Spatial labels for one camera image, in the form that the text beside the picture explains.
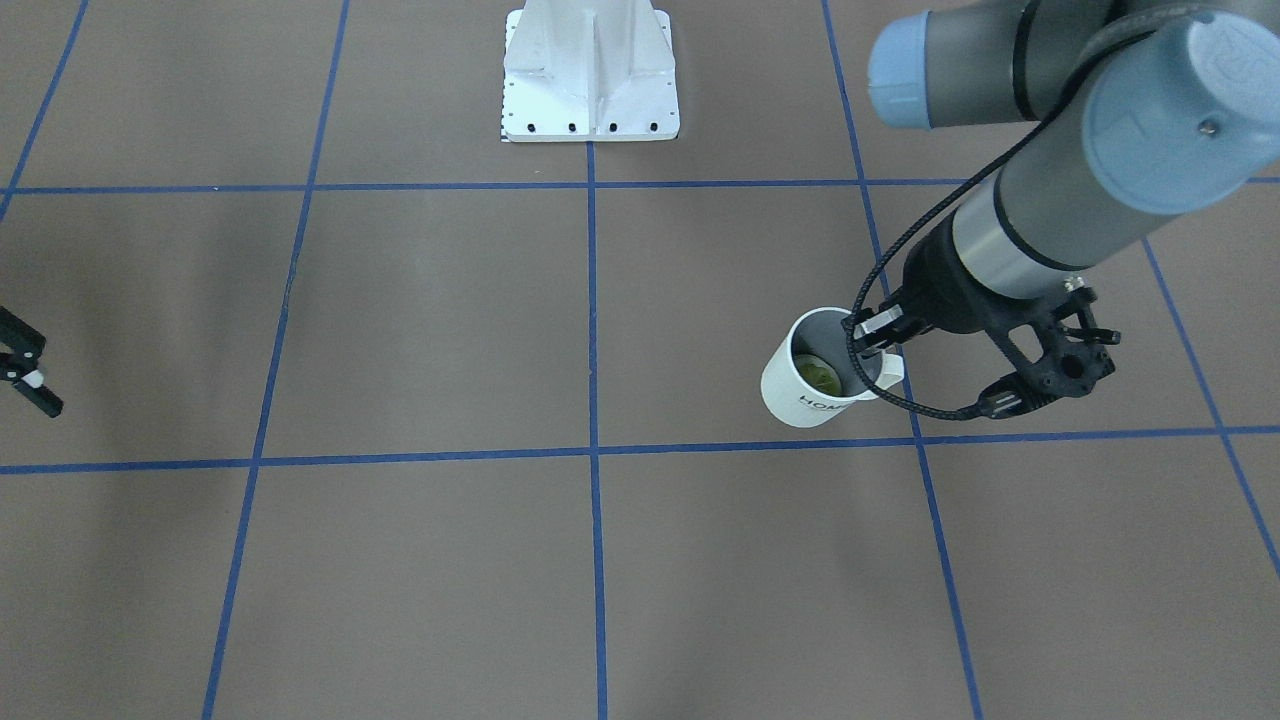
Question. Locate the brown paper table cover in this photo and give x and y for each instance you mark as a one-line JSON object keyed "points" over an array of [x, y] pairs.
{"points": [[369, 415]]}

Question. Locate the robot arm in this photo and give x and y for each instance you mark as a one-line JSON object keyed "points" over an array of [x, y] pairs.
{"points": [[1145, 111]]}

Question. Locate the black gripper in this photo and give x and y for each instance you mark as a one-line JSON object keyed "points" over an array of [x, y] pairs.
{"points": [[945, 292]]}

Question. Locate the white mug with handle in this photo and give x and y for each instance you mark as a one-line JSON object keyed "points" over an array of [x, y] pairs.
{"points": [[821, 332]]}

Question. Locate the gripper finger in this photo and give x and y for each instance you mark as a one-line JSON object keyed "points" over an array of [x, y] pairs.
{"points": [[23, 347]]}

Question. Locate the green lemon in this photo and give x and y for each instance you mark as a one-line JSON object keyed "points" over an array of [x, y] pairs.
{"points": [[818, 375]]}

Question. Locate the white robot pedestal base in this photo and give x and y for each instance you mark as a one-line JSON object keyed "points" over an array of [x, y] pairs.
{"points": [[589, 71]]}

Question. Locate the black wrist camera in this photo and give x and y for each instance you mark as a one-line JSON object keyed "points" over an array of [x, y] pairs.
{"points": [[1050, 365]]}

